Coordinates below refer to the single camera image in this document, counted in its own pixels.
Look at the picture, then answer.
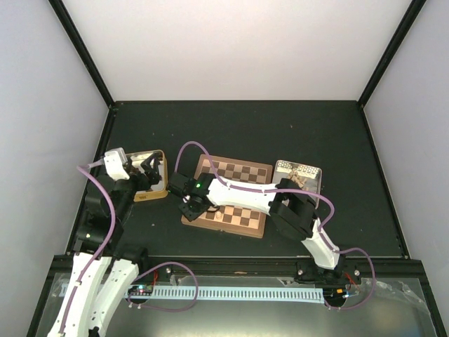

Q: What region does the second left white arm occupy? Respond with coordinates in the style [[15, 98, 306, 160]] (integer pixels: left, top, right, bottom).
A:
[[88, 147, 167, 336]]

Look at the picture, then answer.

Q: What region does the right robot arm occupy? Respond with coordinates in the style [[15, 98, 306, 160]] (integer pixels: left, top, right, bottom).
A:
[[167, 173, 344, 283]]

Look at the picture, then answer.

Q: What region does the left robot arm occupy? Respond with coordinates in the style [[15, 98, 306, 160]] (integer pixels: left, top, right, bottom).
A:
[[48, 147, 167, 336]]

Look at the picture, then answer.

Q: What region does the gold tin with dark pieces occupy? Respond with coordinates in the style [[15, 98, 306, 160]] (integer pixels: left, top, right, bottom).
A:
[[126, 150, 168, 202]]

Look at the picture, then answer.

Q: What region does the wooden chess board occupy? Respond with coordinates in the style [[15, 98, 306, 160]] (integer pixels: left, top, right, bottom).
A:
[[181, 154, 273, 239]]

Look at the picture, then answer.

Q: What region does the pink tin with light pieces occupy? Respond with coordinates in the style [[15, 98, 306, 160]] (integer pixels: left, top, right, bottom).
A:
[[272, 160, 322, 194]]

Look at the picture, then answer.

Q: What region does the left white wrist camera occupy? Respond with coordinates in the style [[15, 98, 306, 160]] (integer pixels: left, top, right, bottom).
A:
[[103, 147, 130, 181]]

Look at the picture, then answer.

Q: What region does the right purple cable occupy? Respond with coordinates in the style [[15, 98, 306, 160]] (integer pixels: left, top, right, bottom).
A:
[[175, 141, 378, 312]]

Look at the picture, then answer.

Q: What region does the light blue cable duct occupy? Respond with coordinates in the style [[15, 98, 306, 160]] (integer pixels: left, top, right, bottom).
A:
[[59, 283, 326, 303]]

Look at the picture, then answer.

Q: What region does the purple cable loop front left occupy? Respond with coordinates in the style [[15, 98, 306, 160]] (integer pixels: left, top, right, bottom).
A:
[[126, 262, 199, 312]]

